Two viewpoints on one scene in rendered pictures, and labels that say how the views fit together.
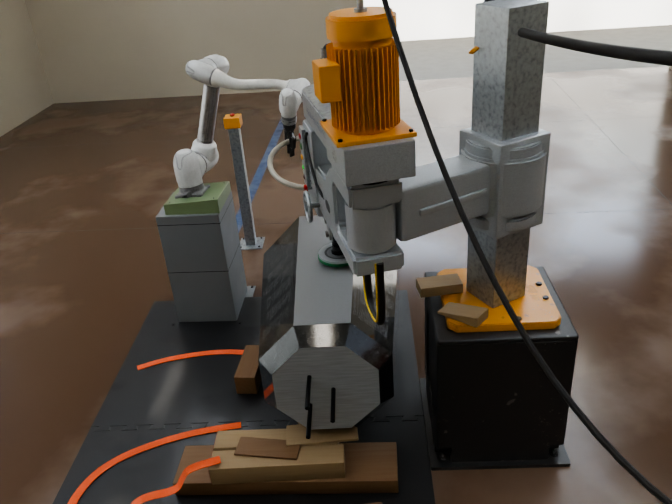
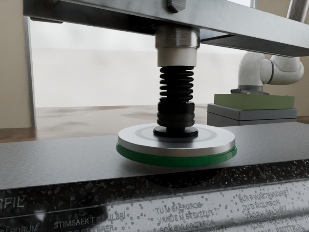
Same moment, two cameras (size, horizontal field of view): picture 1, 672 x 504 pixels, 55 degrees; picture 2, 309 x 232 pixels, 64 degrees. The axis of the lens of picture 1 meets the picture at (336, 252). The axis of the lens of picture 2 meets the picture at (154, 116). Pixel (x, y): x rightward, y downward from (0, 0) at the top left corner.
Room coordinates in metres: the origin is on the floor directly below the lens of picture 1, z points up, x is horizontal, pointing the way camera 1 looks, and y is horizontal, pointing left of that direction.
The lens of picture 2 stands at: (2.65, -0.43, 0.97)
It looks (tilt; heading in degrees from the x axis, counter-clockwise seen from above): 9 degrees down; 69
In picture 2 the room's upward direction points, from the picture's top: straight up
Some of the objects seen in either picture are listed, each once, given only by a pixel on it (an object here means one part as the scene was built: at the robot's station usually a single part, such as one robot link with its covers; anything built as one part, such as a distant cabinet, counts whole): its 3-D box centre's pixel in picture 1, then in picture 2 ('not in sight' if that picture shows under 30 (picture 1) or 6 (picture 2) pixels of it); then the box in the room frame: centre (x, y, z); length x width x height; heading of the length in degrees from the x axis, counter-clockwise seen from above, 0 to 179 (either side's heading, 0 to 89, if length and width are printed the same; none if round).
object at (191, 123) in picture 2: not in sight; (175, 121); (2.85, -0.02, 0.90); 0.07 x 0.07 x 0.01
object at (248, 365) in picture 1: (251, 368); not in sight; (2.98, 0.55, 0.07); 0.30 x 0.12 x 0.12; 172
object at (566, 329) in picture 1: (491, 363); not in sight; (2.49, -0.72, 0.37); 0.66 x 0.66 x 0.74; 86
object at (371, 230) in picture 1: (370, 220); not in sight; (2.20, -0.14, 1.35); 0.19 x 0.19 x 0.20
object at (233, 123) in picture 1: (242, 182); not in sight; (4.71, 0.69, 0.54); 0.20 x 0.20 x 1.09; 86
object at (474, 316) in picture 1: (462, 310); not in sight; (2.34, -0.53, 0.80); 0.20 x 0.10 x 0.05; 47
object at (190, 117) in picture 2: not in sight; (175, 114); (2.85, -0.02, 0.91); 0.07 x 0.07 x 0.01
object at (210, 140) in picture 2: (339, 252); (175, 136); (2.85, -0.02, 0.87); 0.21 x 0.21 x 0.01
